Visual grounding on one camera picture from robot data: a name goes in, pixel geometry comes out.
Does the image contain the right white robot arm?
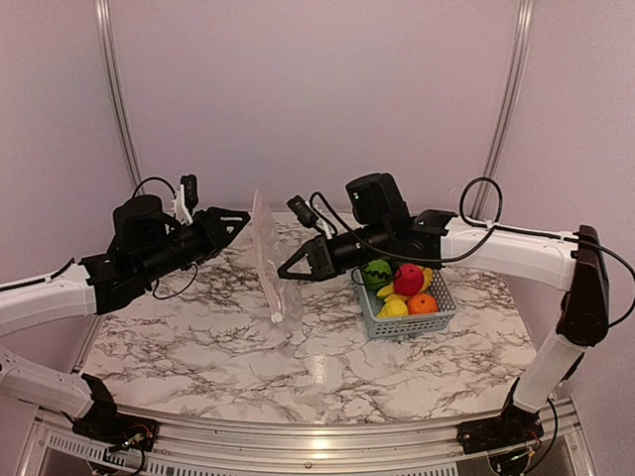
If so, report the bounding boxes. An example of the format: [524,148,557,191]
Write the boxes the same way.
[278,173,609,444]

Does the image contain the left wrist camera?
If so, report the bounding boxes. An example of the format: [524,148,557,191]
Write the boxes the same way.
[173,174,198,225]

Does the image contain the grey plastic basket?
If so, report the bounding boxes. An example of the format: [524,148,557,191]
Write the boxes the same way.
[351,270,458,339]

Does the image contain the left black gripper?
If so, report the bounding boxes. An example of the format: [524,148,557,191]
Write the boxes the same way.
[137,205,249,284]

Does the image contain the clear zip top bag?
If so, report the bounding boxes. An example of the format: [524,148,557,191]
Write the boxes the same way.
[251,189,303,332]

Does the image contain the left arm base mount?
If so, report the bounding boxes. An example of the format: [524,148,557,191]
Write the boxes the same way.
[72,415,159,452]

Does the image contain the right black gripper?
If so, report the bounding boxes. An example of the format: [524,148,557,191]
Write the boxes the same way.
[278,219,392,281]

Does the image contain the aluminium frame post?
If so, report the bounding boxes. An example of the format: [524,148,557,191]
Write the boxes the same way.
[94,0,142,187]
[473,0,537,214]

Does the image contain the orange toy orange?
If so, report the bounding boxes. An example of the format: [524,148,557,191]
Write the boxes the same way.
[407,293,440,315]

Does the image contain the red toy apple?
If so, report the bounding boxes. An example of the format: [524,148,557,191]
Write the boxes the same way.
[393,264,426,297]

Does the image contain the yellow toy lemon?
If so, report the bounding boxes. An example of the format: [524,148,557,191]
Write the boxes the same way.
[376,294,409,319]

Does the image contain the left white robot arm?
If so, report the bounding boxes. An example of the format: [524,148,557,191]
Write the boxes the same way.
[1,194,250,441]

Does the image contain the green toy watermelon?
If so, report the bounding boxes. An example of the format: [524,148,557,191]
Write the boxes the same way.
[361,259,393,291]

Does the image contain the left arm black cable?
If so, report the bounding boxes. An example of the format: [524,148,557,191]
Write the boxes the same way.
[133,176,199,300]

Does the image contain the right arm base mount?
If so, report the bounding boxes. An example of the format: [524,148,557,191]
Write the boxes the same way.
[456,415,545,454]

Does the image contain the right aluminium frame post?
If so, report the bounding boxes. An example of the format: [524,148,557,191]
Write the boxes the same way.
[473,0,537,214]

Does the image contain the left aluminium frame post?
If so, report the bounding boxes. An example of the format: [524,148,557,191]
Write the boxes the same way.
[94,0,142,187]

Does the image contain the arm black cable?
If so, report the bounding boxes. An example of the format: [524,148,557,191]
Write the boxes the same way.
[133,176,199,300]
[346,176,635,328]

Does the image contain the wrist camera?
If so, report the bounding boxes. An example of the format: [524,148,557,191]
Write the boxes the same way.
[173,174,198,225]
[287,194,337,239]

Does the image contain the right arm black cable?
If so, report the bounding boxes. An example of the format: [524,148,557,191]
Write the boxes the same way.
[346,176,635,328]

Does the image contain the front aluminium rail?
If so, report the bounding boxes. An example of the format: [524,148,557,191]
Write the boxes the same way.
[29,396,581,476]

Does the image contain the yellow toy banana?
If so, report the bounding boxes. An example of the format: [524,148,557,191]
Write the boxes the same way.
[376,264,434,302]

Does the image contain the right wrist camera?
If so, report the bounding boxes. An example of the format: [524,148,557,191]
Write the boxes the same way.
[287,194,337,239]

